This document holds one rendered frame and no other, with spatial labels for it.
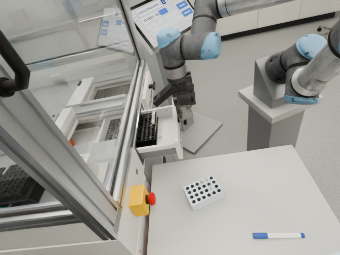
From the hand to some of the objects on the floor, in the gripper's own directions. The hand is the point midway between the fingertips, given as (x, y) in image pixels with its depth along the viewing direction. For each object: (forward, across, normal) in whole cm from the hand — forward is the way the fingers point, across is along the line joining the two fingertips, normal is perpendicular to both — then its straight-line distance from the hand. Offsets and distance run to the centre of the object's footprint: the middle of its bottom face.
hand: (180, 119), depth 88 cm
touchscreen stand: (+90, +90, +4) cm, 128 cm away
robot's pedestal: (+91, +25, -49) cm, 106 cm away
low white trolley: (+91, -41, -13) cm, 100 cm away
